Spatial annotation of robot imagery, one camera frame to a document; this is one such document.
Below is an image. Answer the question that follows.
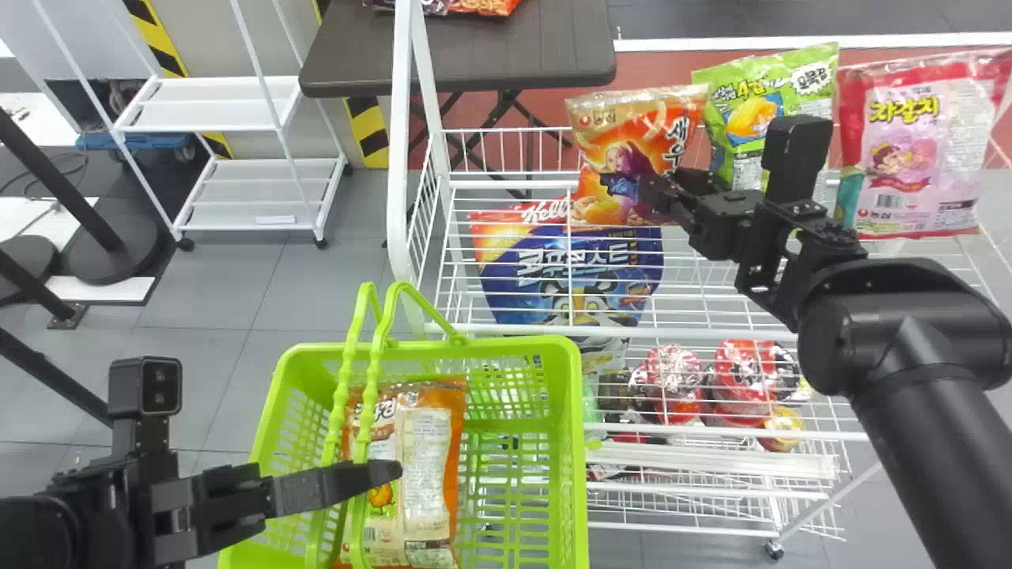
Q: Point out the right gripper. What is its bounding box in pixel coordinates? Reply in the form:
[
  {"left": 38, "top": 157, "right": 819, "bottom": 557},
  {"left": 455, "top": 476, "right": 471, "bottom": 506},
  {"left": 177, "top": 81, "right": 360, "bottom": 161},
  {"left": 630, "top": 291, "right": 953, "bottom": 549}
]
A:
[{"left": 636, "top": 167, "right": 765, "bottom": 262}]

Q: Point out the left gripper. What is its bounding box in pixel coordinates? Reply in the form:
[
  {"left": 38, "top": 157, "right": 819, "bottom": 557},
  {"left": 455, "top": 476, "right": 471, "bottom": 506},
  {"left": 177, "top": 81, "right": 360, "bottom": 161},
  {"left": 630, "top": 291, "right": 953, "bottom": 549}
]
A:
[{"left": 149, "top": 459, "right": 405, "bottom": 565}]

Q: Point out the green basket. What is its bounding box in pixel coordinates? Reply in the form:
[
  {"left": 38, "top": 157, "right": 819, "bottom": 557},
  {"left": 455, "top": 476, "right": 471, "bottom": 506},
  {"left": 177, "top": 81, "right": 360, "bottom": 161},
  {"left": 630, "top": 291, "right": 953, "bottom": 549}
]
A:
[{"left": 218, "top": 281, "right": 591, "bottom": 569}]

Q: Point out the orange snack packet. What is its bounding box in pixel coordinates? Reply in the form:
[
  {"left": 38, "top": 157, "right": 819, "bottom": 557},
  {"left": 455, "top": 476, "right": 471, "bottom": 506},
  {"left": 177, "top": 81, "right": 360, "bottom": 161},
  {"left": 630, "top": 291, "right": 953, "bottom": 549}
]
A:
[
  {"left": 335, "top": 378, "right": 468, "bottom": 569},
  {"left": 565, "top": 84, "right": 710, "bottom": 232}
]

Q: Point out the green snack packet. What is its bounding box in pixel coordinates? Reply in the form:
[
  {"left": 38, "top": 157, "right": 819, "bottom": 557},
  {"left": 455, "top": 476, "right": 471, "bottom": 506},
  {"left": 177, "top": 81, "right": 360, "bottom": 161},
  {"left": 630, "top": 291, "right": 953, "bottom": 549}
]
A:
[{"left": 691, "top": 43, "right": 840, "bottom": 192}]

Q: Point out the blue cereal bag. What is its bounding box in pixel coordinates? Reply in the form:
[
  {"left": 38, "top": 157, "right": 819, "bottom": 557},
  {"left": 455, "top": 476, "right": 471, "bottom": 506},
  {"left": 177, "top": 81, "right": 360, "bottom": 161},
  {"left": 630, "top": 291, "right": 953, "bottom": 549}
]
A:
[{"left": 467, "top": 200, "right": 665, "bottom": 330}]

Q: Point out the red noodle cup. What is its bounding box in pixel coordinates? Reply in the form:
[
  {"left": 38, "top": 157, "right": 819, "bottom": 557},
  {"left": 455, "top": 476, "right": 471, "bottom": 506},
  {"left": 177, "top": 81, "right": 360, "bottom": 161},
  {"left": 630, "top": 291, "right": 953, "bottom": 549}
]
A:
[
  {"left": 710, "top": 339, "right": 803, "bottom": 428},
  {"left": 631, "top": 343, "right": 706, "bottom": 426}
]

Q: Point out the red snack packet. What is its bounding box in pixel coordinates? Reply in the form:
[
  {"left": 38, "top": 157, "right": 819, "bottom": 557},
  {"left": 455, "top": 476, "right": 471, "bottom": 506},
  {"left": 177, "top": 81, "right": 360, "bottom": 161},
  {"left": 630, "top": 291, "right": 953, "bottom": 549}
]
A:
[{"left": 833, "top": 48, "right": 1012, "bottom": 240}]

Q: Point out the dark side table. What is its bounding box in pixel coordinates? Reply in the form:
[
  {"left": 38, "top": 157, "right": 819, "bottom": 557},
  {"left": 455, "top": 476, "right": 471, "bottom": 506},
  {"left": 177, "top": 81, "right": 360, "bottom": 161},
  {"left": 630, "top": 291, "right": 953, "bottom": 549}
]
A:
[{"left": 298, "top": 0, "right": 617, "bottom": 200}]

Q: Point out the yellow noodle cup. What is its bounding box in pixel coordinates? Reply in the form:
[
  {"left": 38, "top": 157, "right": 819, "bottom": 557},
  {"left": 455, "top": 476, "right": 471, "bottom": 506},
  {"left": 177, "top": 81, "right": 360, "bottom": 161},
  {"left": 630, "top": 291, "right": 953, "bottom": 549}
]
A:
[{"left": 761, "top": 406, "right": 806, "bottom": 453}]

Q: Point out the white shelf trolley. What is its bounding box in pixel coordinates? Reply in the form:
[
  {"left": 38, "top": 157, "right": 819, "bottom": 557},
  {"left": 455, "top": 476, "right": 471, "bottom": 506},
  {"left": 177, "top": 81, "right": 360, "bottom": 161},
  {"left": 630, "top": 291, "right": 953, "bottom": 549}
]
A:
[{"left": 30, "top": 0, "right": 351, "bottom": 251}]

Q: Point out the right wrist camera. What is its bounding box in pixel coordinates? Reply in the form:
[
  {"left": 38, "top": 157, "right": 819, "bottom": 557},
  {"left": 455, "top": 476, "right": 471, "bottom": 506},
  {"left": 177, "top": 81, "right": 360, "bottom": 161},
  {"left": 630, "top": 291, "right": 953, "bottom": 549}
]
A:
[{"left": 761, "top": 115, "right": 835, "bottom": 205}]

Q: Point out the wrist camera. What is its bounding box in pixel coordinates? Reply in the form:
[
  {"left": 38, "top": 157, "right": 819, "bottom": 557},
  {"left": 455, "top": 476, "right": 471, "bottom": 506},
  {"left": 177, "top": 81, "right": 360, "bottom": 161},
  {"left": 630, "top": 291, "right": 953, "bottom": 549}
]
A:
[
  {"left": 761, "top": 115, "right": 835, "bottom": 205},
  {"left": 108, "top": 356, "right": 183, "bottom": 484}
]

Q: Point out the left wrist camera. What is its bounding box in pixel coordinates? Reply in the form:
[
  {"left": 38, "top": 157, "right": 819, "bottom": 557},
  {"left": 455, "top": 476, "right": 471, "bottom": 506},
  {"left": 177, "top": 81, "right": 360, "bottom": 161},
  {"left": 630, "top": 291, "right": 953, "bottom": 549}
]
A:
[{"left": 108, "top": 356, "right": 183, "bottom": 484}]

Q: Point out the white wire rack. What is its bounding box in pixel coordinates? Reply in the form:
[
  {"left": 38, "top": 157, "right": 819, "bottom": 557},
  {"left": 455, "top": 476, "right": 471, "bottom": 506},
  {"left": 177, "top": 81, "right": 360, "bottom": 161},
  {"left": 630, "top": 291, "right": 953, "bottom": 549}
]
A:
[{"left": 385, "top": 0, "right": 1012, "bottom": 562}]

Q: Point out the yellow black striped post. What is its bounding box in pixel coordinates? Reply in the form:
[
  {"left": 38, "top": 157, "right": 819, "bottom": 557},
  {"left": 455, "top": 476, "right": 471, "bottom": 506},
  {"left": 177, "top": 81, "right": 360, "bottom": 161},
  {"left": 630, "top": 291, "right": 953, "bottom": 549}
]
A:
[
  {"left": 312, "top": 0, "right": 391, "bottom": 170},
  {"left": 122, "top": 0, "right": 235, "bottom": 160}
]

